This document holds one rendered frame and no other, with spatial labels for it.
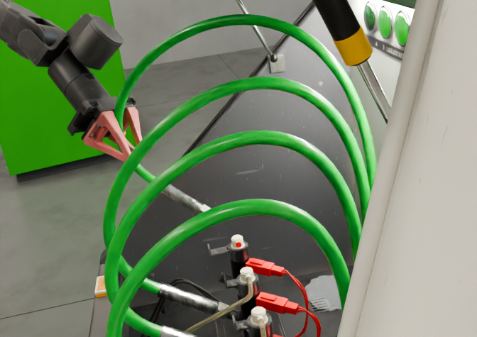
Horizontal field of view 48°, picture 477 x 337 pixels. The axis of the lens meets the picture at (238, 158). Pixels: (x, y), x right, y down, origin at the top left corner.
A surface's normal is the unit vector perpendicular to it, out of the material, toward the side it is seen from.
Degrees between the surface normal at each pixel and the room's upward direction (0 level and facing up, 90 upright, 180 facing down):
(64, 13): 90
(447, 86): 76
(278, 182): 90
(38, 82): 90
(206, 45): 90
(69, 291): 0
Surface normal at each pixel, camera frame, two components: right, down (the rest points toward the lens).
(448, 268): -0.98, -0.06
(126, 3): 0.21, 0.37
